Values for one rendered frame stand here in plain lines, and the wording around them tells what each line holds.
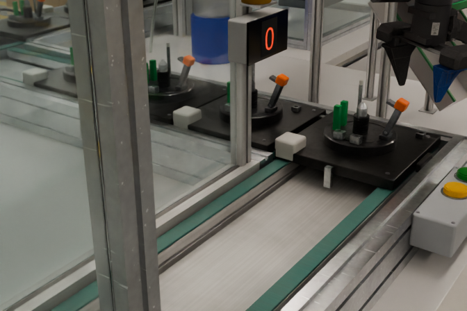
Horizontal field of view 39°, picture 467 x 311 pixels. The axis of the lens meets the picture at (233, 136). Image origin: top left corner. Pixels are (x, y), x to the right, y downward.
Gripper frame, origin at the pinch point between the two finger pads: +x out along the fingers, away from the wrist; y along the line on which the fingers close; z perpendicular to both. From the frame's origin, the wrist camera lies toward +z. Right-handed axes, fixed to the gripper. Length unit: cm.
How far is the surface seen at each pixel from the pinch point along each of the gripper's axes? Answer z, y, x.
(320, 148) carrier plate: -8.4, 14.3, 18.4
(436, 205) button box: -4.2, -11.4, 18.1
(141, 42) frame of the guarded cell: -65, -39, -25
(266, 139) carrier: -14.9, 23.1, 18.9
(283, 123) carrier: -7.2, 28.6, 19.1
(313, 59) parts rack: 8.8, 41.2, 11.4
